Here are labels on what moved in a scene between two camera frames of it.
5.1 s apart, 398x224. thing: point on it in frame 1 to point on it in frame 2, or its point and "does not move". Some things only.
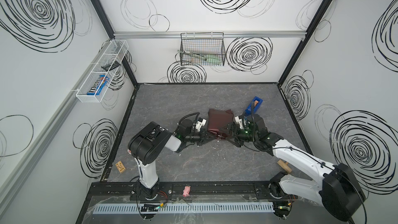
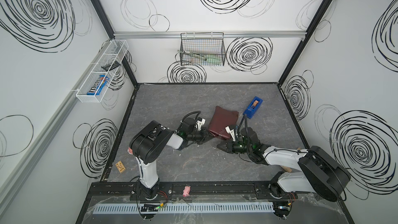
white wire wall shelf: x=95 y=86 does not move
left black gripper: x=202 y=137 does not move
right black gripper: x=230 y=127 to x=226 y=150
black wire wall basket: x=202 y=49 does not move
